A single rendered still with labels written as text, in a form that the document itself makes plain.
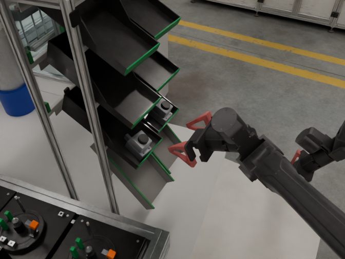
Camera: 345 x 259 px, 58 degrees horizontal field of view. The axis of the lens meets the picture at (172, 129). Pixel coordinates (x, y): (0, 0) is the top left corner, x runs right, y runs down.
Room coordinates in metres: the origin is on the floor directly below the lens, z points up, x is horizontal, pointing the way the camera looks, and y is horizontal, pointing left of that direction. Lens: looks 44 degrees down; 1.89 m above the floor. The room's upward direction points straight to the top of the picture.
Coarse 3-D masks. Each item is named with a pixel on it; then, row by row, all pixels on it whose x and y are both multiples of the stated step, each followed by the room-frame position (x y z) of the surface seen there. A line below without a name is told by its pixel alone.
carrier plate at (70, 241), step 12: (84, 216) 0.55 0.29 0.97; (72, 228) 0.51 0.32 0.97; (84, 228) 0.51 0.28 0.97; (96, 228) 0.51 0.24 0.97; (108, 228) 0.51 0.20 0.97; (72, 240) 0.46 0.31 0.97; (120, 240) 0.46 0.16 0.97; (132, 240) 0.46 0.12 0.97; (144, 240) 0.46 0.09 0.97; (60, 252) 0.43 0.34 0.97; (120, 252) 0.43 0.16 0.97; (132, 252) 0.43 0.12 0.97
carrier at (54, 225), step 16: (16, 208) 0.58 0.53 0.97; (32, 208) 0.58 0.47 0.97; (48, 208) 0.58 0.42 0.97; (0, 224) 0.49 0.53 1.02; (16, 224) 0.48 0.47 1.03; (48, 224) 0.52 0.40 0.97; (64, 224) 0.52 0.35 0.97; (0, 240) 0.45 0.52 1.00; (16, 240) 0.45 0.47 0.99; (32, 240) 0.45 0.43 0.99; (48, 240) 0.46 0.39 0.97; (16, 256) 0.41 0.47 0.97; (32, 256) 0.41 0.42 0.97; (48, 256) 0.42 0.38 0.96
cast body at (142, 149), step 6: (138, 132) 0.64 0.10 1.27; (126, 138) 0.65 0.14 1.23; (132, 138) 0.61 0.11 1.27; (138, 138) 0.61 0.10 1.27; (144, 138) 0.62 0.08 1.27; (126, 144) 0.63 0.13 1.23; (132, 144) 0.61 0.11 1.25; (138, 144) 0.60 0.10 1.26; (144, 144) 0.60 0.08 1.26; (132, 150) 0.61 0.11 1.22; (138, 150) 0.60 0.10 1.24; (144, 150) 0.61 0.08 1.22; (150, 150) 0.62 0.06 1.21; (138, 156) 0.60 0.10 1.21; (144, 156) 0.61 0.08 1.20
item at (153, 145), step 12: (72, 96) 0.72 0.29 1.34; (72, 108) 0.67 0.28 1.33; (84, 108) 0.72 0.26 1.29; (84, 120) 0.65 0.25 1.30; (108, 120) 0.70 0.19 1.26; (108, 132) 0.66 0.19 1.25; (120, 132) 0.67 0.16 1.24; (132, 132) 0.69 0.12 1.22; (144, 132) 0.70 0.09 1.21; (108, 144) 0.62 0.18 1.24; (120, 144) 0.63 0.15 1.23; (156, 144) 0.65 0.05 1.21; (120, 156) 0.60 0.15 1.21; (132, 156) 0.61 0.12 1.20
